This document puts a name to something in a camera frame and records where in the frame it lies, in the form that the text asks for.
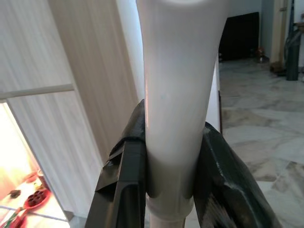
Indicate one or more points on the small dark offering item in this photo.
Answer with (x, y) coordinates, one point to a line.
(14, 194)

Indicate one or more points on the red tray with green items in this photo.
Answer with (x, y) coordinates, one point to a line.
(15, 217)

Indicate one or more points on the small brass vase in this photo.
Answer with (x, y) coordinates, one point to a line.
(261, 54)

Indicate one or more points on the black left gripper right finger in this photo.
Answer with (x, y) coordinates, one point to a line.
(225, 190)

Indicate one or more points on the black flat panel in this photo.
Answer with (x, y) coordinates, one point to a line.
(240, 35)

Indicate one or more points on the red round compartment dish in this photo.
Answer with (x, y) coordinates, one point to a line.
(36, 199)

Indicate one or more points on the dark green upright pole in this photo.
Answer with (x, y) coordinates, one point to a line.
(292, 57)

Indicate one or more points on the small brown floor object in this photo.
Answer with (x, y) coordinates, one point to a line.
(278, 67)

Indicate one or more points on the light wood tall cabinet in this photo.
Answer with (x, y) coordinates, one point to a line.
(83, 59)

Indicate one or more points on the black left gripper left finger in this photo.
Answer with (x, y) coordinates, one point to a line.
(123, 185)

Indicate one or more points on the wooden door frame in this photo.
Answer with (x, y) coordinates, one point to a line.
(281, 23)

